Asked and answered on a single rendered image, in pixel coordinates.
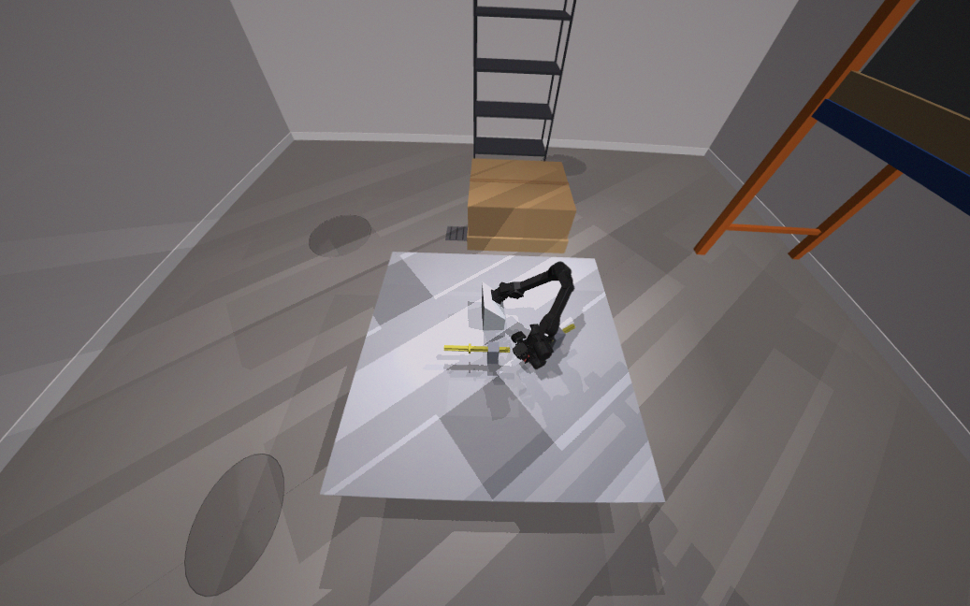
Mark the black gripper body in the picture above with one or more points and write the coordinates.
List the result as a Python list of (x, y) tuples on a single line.
[(535, 362)]

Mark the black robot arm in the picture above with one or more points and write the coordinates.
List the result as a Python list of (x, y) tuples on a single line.
[(551, 321)]

